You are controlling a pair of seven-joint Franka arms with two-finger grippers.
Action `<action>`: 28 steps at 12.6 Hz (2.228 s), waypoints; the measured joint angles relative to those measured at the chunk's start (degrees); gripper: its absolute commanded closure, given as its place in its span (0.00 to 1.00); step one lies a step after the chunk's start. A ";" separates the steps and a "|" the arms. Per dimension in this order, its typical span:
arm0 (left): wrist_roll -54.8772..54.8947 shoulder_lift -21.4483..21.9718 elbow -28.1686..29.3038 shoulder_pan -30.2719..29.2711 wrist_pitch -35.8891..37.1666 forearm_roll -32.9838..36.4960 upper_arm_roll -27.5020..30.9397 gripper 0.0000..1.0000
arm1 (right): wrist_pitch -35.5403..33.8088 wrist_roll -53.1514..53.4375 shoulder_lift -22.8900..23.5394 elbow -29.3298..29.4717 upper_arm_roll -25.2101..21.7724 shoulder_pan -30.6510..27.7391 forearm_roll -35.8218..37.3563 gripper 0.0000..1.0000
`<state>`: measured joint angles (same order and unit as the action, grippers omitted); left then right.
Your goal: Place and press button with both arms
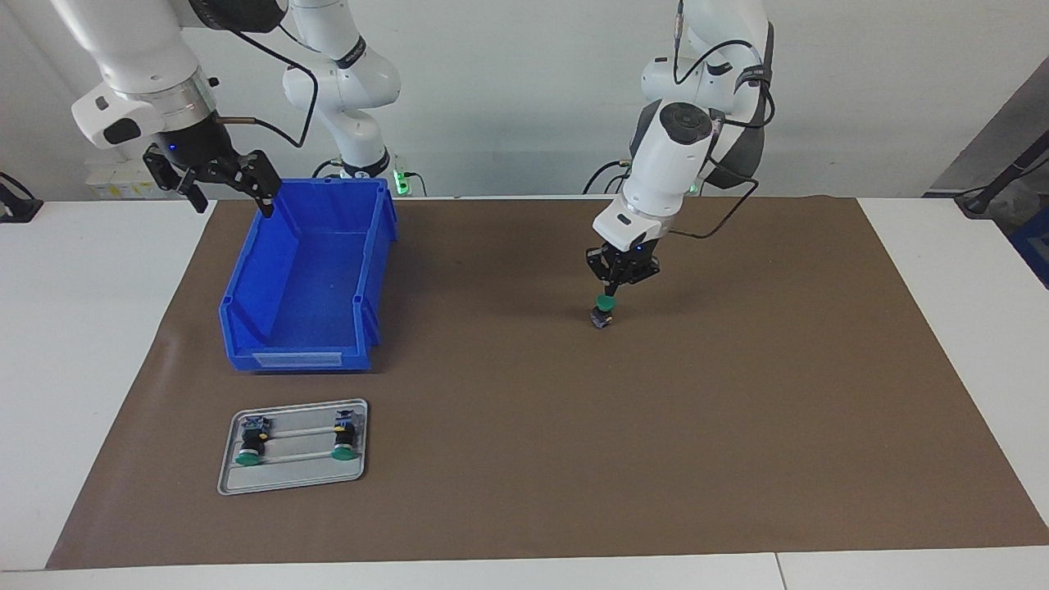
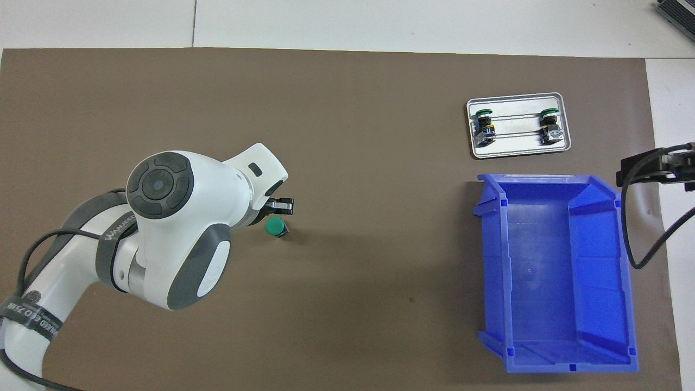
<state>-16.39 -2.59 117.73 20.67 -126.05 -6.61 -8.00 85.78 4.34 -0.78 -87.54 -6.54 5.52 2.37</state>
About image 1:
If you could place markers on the green push button switch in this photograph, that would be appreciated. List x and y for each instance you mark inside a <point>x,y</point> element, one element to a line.
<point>250,442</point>
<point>345,438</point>
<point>604,305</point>

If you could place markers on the grey metal tray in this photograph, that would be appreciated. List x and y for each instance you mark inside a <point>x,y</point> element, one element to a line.
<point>287,479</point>

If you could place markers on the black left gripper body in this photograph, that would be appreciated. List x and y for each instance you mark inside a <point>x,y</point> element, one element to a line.
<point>629,258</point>

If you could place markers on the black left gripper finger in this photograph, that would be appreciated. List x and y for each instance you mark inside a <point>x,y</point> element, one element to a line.
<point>638,274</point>
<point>602,269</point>

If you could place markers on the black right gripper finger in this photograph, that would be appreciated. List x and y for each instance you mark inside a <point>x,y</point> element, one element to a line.
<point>168,172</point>
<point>264,180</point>

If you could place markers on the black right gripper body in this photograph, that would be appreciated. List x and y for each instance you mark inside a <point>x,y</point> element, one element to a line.
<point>197,147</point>

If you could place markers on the black stand pole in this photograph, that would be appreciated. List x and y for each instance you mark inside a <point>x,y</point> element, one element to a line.
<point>1008,176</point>

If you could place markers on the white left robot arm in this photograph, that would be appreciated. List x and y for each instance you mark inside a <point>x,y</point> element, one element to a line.
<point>668,164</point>

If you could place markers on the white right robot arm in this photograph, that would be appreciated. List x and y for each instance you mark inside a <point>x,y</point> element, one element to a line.
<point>139,49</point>

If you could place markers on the blue crate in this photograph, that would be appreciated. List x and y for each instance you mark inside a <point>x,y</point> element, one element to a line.
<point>1034,250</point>

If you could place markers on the blue plastic storage bin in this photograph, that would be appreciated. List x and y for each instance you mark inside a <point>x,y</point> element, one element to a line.
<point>311,287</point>

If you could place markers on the brown table mat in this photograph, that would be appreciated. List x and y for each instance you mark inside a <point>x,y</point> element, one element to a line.
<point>615,426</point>

